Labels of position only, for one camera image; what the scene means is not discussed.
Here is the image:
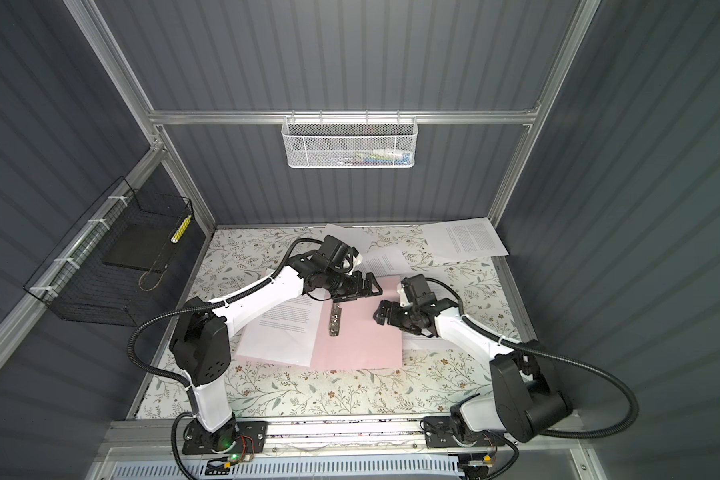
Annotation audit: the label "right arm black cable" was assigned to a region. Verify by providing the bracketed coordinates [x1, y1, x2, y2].
[422, 277, 640, 439]

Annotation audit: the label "yellow marker pen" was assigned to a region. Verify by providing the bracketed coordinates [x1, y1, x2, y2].
[170, 214, 193, 244]

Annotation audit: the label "white wire mesh basket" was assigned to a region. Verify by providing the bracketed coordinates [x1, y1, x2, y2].
[281, 119, 419, 169]

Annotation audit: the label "pink file folder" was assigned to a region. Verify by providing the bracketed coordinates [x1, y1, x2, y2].
[305, 276, 402, 371]

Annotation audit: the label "black wire mesh basket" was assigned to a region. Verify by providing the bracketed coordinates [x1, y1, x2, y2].
[24, 182, 204, 327]

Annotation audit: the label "pens in white basket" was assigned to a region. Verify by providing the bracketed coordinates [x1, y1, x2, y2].
[335, 148, 414, 166]

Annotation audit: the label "corner white printed sheet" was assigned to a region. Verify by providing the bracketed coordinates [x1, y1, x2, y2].
[421, 217, 509, 262]

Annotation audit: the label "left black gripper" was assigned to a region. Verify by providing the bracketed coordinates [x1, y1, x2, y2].
[323, 268, 382, 301]

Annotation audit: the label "metal folder clip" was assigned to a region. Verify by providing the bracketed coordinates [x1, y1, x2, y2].
[328, 303, 342, 337]

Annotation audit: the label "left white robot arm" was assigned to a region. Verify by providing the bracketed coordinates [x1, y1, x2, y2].
[169, 235, 383, 452]

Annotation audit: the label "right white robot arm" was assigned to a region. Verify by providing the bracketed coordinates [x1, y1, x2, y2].
[373, 274, 573, 443]

